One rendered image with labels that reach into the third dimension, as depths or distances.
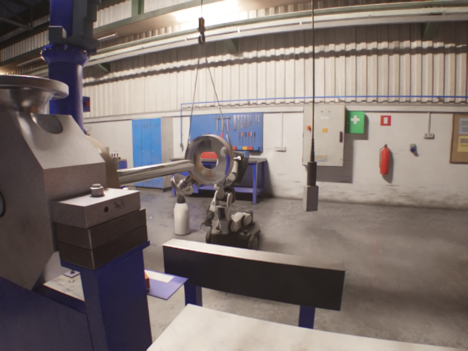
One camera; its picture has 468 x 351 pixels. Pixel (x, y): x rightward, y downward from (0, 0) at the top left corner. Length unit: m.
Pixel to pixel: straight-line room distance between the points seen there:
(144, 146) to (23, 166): 5.94
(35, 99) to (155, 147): 5.63
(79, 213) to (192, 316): 0.33
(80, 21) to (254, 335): 2.83
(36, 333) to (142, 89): 6.86
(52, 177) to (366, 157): 5.40
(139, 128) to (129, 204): 6.07
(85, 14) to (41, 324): 2.54
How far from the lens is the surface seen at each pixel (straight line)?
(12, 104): 0.88
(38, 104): 0.89
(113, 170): 0.91
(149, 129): 6.54
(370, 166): 5.67
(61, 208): 0.67
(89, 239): 0.62
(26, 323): 1.08
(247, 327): 0.58
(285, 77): 5.90
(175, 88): 6.85
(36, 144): 0.74
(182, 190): 2.02
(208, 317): 0.61
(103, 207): 0.64
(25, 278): 0.89
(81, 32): 2.91
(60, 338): 0.95
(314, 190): 1.29
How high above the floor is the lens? 1.24
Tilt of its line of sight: 8 degrees down
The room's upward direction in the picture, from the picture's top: straight up
